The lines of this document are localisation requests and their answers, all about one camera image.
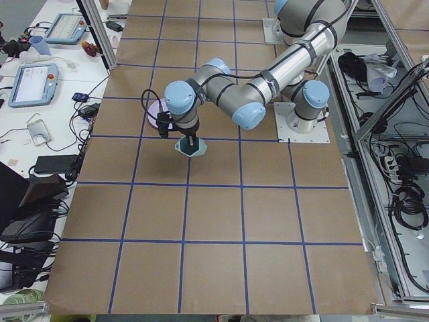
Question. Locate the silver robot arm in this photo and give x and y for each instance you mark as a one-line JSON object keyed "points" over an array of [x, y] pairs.
{"points": [[311, 29]]}

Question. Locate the aluminium frame post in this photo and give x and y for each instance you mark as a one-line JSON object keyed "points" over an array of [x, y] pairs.
{"points": [[94, 22]]}

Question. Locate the lower teach pendant tablet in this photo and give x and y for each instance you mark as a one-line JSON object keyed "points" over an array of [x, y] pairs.
{"points": [[34, 85]]}

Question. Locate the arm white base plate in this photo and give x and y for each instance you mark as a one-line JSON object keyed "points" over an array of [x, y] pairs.
{"points": [[272, 31], [292, 129]]}

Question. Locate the teach pendant tablet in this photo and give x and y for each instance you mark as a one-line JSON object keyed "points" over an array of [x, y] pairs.
{"points": [[67, 28], [34, 85]]}

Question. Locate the red and gold toy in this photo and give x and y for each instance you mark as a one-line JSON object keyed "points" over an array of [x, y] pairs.
{"points": [[89, 48]]}

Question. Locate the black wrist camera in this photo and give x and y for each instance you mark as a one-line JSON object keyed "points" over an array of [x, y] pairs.
{"points": [[164, 124]]}

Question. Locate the black power adapter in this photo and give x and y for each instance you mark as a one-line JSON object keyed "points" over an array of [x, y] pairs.
{"points": [[59, 164]]}

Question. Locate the pink plastic cup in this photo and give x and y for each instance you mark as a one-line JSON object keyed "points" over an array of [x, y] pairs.
{"points": [[114, 41]]}

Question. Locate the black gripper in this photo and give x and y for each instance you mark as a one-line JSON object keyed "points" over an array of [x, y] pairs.
{"points": [[190, 131]]}

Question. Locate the small white metal tin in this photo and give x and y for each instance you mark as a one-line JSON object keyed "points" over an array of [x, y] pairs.
{"points": [[39, 132]]}

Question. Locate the light teal faceted cup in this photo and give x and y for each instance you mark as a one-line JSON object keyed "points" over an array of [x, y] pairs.
{"points": [[191, 151]]}

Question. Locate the upper teach pendant tablet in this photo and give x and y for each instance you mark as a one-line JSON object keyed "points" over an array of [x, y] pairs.
{"points": [[67, 28]]}

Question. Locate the light blue plastic cup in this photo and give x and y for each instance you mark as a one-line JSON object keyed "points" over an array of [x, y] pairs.
{"points": [[40, 45]]}

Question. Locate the lavender round plate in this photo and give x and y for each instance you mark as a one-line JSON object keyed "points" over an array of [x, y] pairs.
{"points": [[154, 109]]}

